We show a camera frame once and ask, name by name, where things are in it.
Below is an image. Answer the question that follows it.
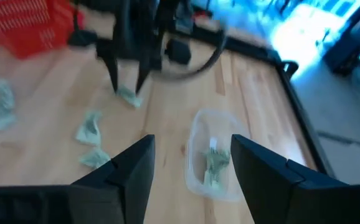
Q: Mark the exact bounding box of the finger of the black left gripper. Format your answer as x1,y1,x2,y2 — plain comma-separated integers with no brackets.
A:
97,42,120,93
135,58,162,94

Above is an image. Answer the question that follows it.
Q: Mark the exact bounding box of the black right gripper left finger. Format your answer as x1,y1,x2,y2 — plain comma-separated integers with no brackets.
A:
69,134,156,224

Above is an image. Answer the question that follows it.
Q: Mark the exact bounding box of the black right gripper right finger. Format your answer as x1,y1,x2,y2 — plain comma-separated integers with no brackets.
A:
231,134,349,224

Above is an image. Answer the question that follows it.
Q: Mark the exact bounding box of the pale green Stevia sweetener packet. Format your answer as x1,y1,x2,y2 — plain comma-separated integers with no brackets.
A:
0,78,17,131
75,110,103,147
115,85,143,109
202,138,231,189
78,147,111,169

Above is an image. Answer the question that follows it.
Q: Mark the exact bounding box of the clear plastic bin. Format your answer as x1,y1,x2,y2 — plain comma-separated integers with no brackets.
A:
184,108,252,202

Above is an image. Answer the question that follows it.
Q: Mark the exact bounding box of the red plastic basket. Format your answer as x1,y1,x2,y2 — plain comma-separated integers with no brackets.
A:
0,0,86,60

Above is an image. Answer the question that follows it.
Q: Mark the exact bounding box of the dark equipment cart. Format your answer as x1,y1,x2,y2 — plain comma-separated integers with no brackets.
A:
323,0,360,77

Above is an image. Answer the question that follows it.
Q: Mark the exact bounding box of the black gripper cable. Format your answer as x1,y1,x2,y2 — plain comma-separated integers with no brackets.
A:
150,29,229,81

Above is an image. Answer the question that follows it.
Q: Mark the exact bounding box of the black aluminium table frame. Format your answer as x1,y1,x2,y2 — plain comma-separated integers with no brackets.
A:
195,26,336,180

